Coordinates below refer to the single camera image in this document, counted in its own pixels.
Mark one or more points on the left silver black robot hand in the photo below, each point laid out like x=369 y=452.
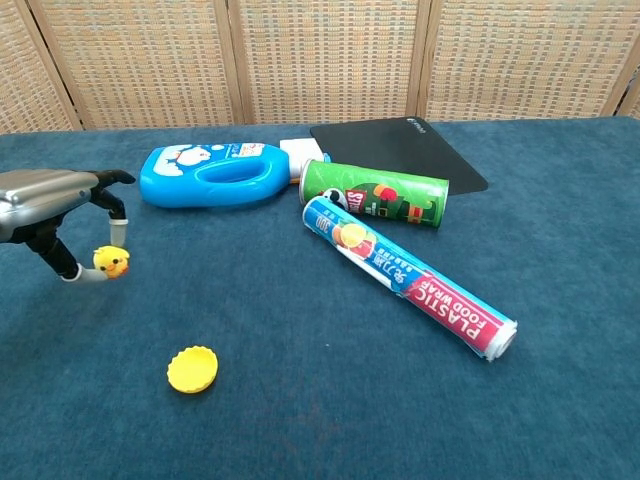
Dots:
x=35 y=200

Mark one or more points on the small orange toy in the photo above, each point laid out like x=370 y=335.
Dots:
x=112 y=261

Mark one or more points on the blue detergent bottle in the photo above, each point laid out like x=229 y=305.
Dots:
x=170 y=187

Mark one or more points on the yellow bottle cap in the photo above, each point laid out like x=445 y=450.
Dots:
x=192 y=371

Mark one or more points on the white and yellow box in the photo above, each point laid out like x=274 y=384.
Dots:
x=300 y=150

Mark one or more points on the woven folding screen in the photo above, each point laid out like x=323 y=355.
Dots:
x=320 y=55

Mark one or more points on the green chips can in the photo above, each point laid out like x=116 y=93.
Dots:
x=380 y=200

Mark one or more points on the black mouse pad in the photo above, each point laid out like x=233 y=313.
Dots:
x=400 y=147

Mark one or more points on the plastic food wrap roll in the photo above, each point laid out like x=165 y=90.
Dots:
x=400 y=280

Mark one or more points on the blue table mat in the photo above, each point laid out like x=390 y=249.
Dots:
x=350 y=410

